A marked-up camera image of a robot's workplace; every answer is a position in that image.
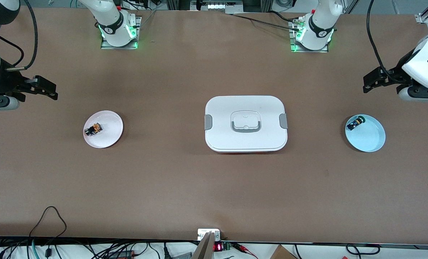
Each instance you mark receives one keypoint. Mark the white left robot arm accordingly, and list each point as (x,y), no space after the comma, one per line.
(318,21)

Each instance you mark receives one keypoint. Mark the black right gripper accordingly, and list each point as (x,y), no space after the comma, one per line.
(6,83)

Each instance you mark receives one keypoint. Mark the red digit display board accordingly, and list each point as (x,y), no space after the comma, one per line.
(218,247)

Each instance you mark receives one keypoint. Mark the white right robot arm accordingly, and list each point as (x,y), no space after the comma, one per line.
(113,21)

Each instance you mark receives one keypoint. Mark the red and black clip leads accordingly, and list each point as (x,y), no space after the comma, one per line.
(241,247)

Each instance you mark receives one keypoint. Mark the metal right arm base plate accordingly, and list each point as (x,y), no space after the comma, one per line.
(108,47)

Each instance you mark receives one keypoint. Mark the pink round plate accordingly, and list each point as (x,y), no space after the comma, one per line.
(109,138)

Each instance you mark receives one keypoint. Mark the orange and black switch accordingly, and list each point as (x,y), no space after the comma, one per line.
(93,129)

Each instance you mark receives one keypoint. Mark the orange and black device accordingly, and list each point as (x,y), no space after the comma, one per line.
(122,254)

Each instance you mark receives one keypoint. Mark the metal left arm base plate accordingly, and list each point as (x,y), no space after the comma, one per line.
(307,51)

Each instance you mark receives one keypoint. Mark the white lidded lunch box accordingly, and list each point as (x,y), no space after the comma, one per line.
(221,108)

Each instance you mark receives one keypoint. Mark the grey camera post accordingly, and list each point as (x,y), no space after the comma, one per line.
(204,250)

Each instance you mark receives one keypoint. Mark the white power strip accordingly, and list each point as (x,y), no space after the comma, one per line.
(221,5)

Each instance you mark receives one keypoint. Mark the brown cardboard piece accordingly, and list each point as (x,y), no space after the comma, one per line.
(282,253)

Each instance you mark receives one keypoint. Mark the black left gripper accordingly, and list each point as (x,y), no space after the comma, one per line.
(396,75)

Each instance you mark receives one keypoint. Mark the small white box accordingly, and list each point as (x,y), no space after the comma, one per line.
(203,233)

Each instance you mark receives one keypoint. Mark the light blue round plate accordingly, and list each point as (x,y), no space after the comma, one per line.
(368,138)

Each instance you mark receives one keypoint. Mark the grey flat device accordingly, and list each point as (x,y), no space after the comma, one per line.
(181,256)

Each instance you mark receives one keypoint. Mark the green and black switch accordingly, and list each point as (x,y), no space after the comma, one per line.
(354,124)

